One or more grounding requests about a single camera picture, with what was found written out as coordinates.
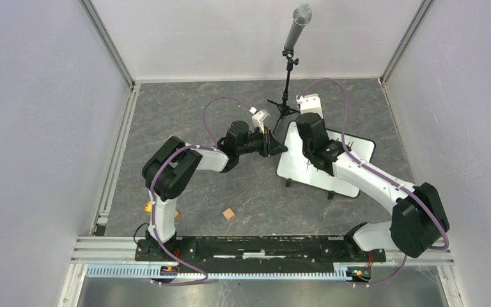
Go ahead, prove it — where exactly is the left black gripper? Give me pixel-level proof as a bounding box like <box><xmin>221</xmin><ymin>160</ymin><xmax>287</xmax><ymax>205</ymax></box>
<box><xmin>237</xmin><ymin>125</ymin><xmax>288</xmax><ymax>158</ymax></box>

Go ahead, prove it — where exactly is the white whiteboard black frame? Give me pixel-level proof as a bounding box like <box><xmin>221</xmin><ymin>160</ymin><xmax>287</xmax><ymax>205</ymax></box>
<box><xmin>276</xmin><ymin>122</ymin><xmax>376</xmax><ymax>200</ymax></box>

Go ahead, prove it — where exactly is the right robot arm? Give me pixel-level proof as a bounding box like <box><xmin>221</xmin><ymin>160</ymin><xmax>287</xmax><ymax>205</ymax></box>
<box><xmin>296</xmin><ymin>113</ymin><xmax>450</xmax><ymax>261</ymax></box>

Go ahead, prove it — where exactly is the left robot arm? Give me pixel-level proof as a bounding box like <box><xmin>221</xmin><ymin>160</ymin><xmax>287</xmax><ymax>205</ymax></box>
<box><xmin>141</xmin><ymin>121</ymin><xmax>288</xmax><ymax>261</ymax></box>

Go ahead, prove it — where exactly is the black microphone tripod stand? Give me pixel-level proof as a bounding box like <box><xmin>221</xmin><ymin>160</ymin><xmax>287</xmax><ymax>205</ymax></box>
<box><xmin>267</xmin><ymin>49</ymin><xmax>300</xmax><ymax>134</ymax></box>

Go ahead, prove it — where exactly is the right wooden cube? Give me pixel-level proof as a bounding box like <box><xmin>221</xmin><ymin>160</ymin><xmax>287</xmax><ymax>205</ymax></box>
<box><xmin>222</xmin><ymin>208</ymin><xmax>235</xmax><ymax>221</ymax></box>

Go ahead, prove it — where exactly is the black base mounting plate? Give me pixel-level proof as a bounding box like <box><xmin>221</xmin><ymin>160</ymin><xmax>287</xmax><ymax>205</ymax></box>
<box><xmin>135</xmin><ymin>235</ymin><xmax>386</xmax><ymax>274</ymax></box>

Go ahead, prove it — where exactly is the grey microphone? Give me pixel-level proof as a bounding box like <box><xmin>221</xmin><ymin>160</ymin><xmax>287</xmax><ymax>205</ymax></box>
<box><xmin>283</xmin><ymin>3</ymin><xmax>313</xmax><ymax>53</ymax></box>

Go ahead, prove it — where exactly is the yellow toy car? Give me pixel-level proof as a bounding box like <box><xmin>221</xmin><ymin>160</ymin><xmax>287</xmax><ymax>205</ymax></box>
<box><xmin>144</xmin><ymin>201</ymin><xmax>152</xmax><ymax>214</ymax></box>

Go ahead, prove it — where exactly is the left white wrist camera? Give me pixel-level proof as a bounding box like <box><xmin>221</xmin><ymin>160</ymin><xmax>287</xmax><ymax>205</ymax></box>
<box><xmin>249</xmin><ymin>107</ymin><xmax>270</xmax><ymax>134</ymax></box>

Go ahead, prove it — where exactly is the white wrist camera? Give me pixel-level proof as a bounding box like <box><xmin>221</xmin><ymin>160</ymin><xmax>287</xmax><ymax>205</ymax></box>
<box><xmin>249</xmin><ymin>107</ymin><xmax>270</xmax><ymax>134</ymax></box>
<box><xmin>296</xmin><ymin>93</ymin><xmax>323</xmax><ymax>118</ymax></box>

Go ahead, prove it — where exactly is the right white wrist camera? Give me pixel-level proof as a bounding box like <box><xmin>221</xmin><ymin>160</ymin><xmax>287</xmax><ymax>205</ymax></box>
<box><xmin>296</xmin><ymin>93</ymin><xmax>323</xmax><ymax>118</ymax></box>

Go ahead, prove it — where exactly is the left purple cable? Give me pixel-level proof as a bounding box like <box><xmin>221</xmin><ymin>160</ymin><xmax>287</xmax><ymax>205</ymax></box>
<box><xmin>148</xmin><ymin>96</ymin><xmax>257</xmax><ymax>287</ymax></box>

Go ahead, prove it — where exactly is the purple cable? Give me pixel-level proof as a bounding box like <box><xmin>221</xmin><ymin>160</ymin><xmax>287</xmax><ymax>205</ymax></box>
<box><xmin>300</xmin><ymin>77</ymin><xmax>451</xmax><ymax>289</ymax></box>
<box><xmin>148</xmin><ymin>96</ymin><xmax>257</xmax><ymax>287</ymax></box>

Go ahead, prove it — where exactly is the slotted grey cable duct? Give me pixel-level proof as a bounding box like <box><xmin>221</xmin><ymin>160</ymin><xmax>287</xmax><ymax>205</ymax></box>
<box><xmin>85</xmin><ymin>264</ymin><xmax>371</xmax><ymax>281</ymax></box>

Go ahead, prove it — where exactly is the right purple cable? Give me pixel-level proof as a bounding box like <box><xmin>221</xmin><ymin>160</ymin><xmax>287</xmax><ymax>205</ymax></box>
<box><xmin>300</xmin><ymin>77</ymin><xmax>451</xmax><ymax>289</ymax></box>

